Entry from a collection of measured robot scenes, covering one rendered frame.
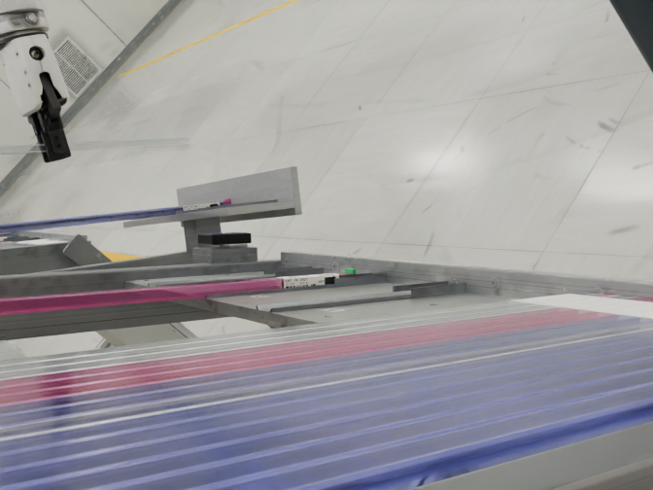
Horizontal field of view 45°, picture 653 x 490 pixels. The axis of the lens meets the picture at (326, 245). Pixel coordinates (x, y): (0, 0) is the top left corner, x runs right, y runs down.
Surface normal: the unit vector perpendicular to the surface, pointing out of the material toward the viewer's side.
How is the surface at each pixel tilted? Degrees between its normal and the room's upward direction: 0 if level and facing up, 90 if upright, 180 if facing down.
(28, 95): 62
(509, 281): 42
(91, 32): 90
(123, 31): 90
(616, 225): 0
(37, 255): 90
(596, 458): 48
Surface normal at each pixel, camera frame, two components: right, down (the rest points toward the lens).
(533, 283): -0.83, 0.04
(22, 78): -0.70, 0.30
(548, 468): -0.02, -1.00
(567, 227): -0.63, -0.64
